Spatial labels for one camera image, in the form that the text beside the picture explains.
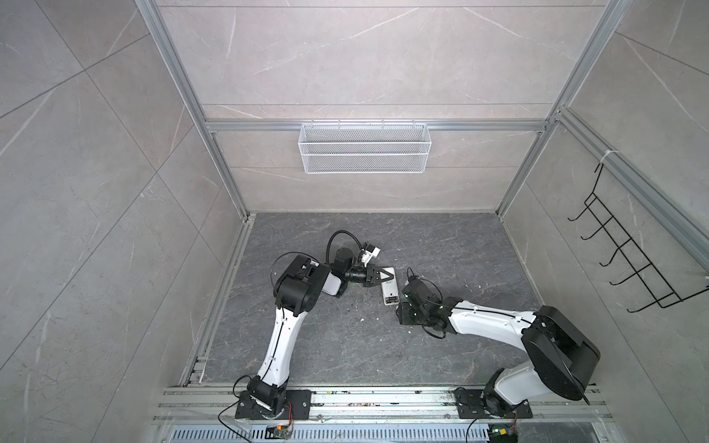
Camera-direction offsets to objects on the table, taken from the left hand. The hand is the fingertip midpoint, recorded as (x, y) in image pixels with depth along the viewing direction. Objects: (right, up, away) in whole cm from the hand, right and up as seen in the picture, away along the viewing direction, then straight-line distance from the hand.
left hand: (393, 275), depth 94 cm
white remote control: (-1, -5, -2) cm, 6 cm away
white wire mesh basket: (-10, +46, +6) cm, 48 cm away
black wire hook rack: (+56, +2, -33) cm, 65 cm away
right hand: (+2, -11, -4) cm, 12 cm away
